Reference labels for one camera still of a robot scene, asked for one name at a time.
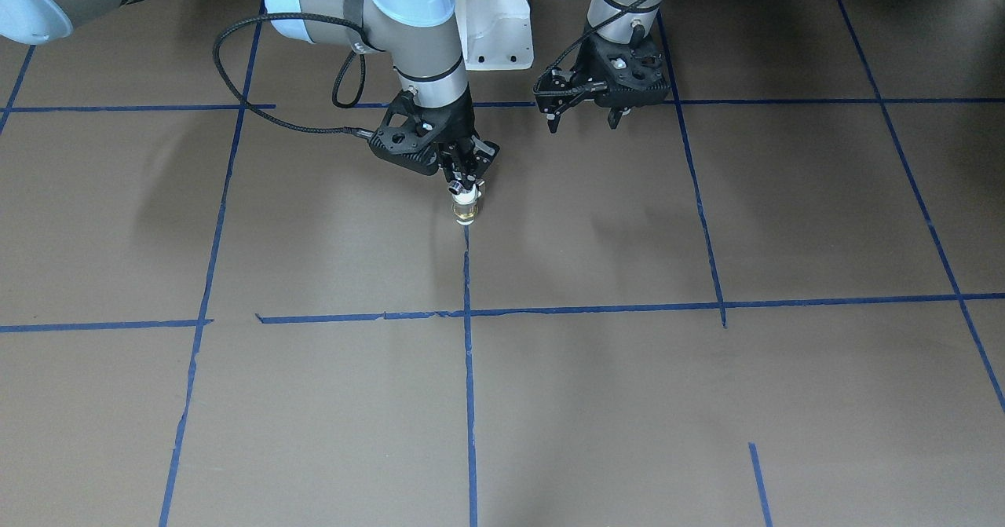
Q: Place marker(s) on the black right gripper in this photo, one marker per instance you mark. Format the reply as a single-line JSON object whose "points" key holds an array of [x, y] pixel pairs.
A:
{"points": [[458, 127]]}

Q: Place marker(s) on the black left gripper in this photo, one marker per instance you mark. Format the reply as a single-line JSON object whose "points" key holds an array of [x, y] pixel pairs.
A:
{"points": [[584, 58]]}

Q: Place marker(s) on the white brass PPR valve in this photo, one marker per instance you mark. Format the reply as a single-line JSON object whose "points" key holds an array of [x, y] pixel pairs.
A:
{"points": [[465, 207]]}

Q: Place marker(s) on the chrome angle pipe fitting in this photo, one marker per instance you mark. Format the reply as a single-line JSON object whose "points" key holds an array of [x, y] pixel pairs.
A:
{"points": [[463, 195]]}

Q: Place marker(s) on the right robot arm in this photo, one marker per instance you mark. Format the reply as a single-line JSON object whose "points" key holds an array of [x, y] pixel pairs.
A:
{"points": [[421, 37]]}

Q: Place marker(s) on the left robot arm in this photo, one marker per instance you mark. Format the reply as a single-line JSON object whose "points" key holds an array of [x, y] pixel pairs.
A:
{"points": [[620, 21]]}

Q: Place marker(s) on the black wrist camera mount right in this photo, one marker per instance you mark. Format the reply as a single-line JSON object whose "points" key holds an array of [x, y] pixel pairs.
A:
{"points": [[410, 134]]}

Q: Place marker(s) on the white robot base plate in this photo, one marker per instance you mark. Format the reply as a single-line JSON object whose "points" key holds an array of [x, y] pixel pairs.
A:
{"points": [[495, 34]]}

